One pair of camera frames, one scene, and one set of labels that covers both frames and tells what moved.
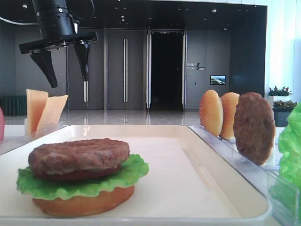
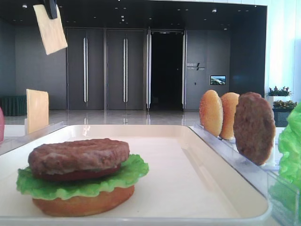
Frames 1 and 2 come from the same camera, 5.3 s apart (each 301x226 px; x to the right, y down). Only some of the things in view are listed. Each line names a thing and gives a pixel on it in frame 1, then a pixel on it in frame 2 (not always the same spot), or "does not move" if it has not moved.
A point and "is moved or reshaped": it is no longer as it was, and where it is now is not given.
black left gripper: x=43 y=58 to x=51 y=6
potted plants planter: x=282 y=105 does not move
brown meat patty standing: x=254 y=128 does not move
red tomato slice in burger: x=83 y=176 does not move
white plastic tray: x=188 y=183 does not move
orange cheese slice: x=51 y=113 is moved or reshaped
